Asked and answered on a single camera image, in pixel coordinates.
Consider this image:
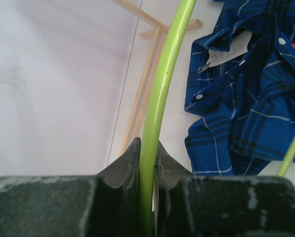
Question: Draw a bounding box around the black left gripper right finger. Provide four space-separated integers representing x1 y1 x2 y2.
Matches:
154 145 295 237

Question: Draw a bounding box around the blue plaid shirt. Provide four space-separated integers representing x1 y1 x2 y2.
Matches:
184 0 295 176

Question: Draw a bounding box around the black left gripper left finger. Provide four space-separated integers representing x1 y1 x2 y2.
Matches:
0 138 141 237

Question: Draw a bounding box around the wooden clothes rack frame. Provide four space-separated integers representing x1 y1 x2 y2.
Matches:
110 0 204 155

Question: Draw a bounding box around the green plastic hanger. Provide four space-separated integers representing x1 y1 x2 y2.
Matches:
138 0 295 236

